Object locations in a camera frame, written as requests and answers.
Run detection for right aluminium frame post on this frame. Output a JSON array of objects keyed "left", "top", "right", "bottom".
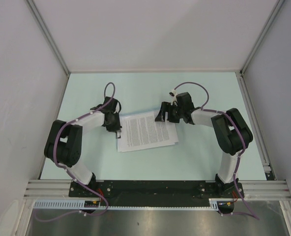
[{"left": 239, "top": 0, "right": 286, "bottom": 76}]

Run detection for blue clipboard folder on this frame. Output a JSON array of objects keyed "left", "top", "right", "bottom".
[{"left": 120, "top": 111, "right": 159, "bottom": 147}]

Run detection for aluminium frame post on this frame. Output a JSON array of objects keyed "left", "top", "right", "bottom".
[
  {"left": 25, "top": 0, "right": 71, "bottom": 78},
  {"left": 239, "top": 0, "right": 286, "bottom": 76}
]

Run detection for metal folder clip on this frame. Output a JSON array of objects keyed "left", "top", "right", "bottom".
[{"left": 116, "top": 131, "right": 121, "bottom": 139}]

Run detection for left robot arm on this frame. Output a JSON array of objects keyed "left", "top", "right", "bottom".
[{"left": 44, "top": 96, "right": 122, "bottom": 197}]

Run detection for left aluminium frame post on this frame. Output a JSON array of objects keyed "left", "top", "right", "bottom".
[{"left": 25, "top": 0, "right": 71, "bottom": 78}]

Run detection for aluminium front frame rail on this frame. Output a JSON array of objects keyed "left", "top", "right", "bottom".
[{"left": 24, "top": 179, "right": 291, "bottom": 201}]

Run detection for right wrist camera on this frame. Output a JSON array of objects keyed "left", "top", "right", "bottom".
[{"left": 169, "top": 89, "right": 178, "bottom": 105}]

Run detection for slotted cable duct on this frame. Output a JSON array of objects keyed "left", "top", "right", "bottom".
[{"left": 33, "top": 199, "right": 233, "bottom": 210}]

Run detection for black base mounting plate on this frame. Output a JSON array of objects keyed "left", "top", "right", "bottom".
[{"left": 68, "top": 179, "right": 244, "bottom": 207}]

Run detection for table form paper sheet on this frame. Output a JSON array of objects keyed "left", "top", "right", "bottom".
[{"left": 117, "top": 139, "right": 177, "bottom": 152}]

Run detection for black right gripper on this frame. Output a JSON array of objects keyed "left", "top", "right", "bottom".
[{"left": 154, "top": 102, "right": 184, "bottom": 124}]

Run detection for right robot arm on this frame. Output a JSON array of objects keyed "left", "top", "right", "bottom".
[{"left": 155, "top": 92, "right": 253, "bottom": 197}]

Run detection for text paper sheet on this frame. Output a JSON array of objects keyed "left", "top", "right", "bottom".
[{"left": 117, "top": 111, "right": 178, "bottom": 152}]

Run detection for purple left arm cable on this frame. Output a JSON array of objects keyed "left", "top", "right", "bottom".
[{"left": 33, "top": 82, "right": 116, "bottom": 223}]

